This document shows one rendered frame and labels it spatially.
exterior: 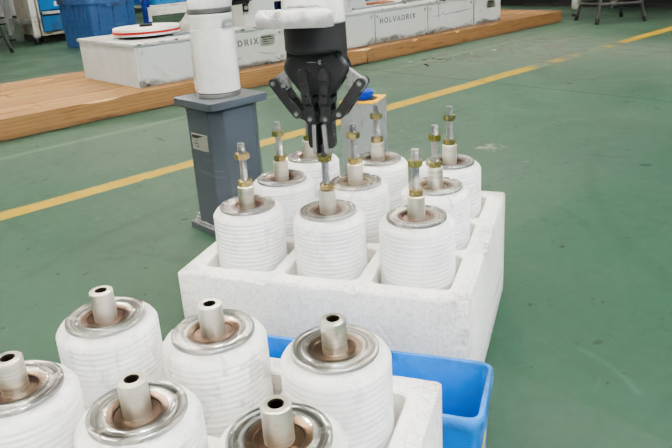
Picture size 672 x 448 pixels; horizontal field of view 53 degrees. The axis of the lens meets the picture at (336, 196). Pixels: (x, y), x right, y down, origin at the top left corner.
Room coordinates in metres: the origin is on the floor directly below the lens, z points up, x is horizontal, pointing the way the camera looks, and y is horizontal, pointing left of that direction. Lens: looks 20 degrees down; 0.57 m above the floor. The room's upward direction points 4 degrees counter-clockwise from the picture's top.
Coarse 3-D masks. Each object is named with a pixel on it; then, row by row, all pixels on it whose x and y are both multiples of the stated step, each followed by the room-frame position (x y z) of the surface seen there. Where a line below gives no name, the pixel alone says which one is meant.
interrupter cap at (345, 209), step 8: (336, 200) 0.87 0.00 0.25; (344, 200) 0.86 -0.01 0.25; (304, 208) 0.85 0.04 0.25; (312, 208) 0.85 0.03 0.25; (336, 208) 0.85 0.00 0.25; (344, 208) 0.84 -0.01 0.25; (352, 208) 0.83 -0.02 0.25; (304, 216) 0.81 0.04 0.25; (312, 216) 0.82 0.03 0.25; (320, 216) 0.81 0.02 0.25; (328, 216) 0.81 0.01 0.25; (336, 216) 0.81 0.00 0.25; (344, 216) 0.81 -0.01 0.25
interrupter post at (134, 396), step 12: (132, 372) 0.44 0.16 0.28; (120, 384) 0.43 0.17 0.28; (132, 384) 0.43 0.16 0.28; (144, 384) 0.43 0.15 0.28; (120, 396) 0.43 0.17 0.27; (132, 396) 0.43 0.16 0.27; (144, 396) 0.43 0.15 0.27; (132, 408) 0.42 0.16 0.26; (144, 408) 0.43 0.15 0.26; (132, 420) 0.42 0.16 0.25
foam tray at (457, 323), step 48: (288, 240) 0.91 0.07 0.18; (480, 240) 0.87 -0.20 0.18; (192, 288) 0.82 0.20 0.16; (240, 288) 0.80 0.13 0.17; (288, 288) 0.78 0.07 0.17; (336, 288) 0.75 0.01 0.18; (384, 288) 0.75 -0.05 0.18; (480, 288) 0.79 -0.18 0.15; (288, 336) 0.78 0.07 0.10; (384, 336) 0.73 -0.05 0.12; (432, 336) 0.71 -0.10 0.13; (480, 336) 0.79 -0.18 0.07
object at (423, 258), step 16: (384, 224) 0.78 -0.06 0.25; (448, 224) 0.77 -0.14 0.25; (384, 240) 0.77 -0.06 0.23; (400, 240) 0.76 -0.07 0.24; (416, 240) 0.75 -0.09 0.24; (432, 240) 0.75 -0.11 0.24; (448, 240) 0.76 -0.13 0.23; (384, 256) 0.78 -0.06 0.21; (400, 256) 0.75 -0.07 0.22; (416, 256) 0.75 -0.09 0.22; (432, 256) 0.75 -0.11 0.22; (448, 256) 0.76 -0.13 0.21; (384, 272) 0.78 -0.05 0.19; (400, 272) 0.75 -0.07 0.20; (416, 272) 0.75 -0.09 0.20; (432, 272) 0.75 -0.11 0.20; (448, 272) 0.76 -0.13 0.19; (432, 288) 0.75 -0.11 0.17; (448, 288) 0.76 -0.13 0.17
